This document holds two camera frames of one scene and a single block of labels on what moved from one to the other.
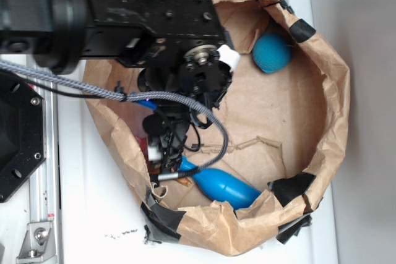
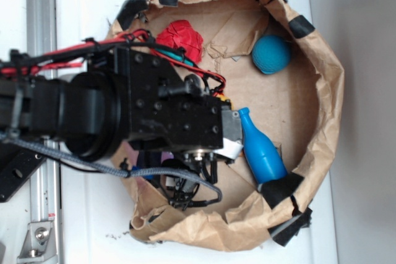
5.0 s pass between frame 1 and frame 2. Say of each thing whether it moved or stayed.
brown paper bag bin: stayed
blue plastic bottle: moved
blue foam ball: stayed
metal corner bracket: stayed
